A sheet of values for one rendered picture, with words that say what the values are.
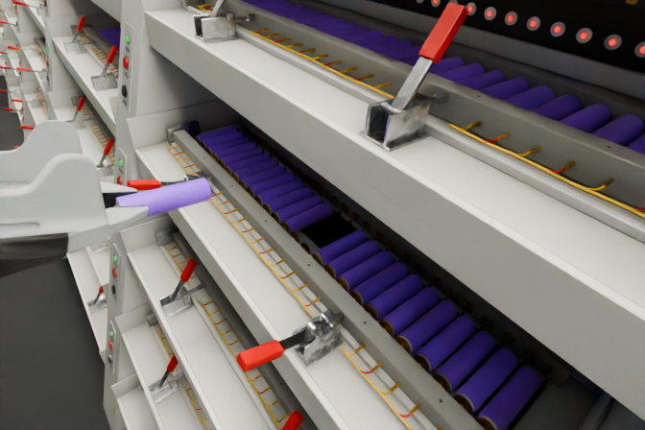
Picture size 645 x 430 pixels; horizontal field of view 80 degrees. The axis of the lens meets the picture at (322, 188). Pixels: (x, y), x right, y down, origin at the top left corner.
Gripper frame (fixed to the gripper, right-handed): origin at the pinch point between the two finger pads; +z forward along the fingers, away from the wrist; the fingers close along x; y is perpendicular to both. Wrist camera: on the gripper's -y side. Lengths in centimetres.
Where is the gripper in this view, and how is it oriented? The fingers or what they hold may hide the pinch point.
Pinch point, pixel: (119, 212)
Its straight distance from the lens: 29.9
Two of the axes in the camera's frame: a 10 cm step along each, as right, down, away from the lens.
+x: -6.2, -4.9, 6.1
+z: 7.1, -0.2, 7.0
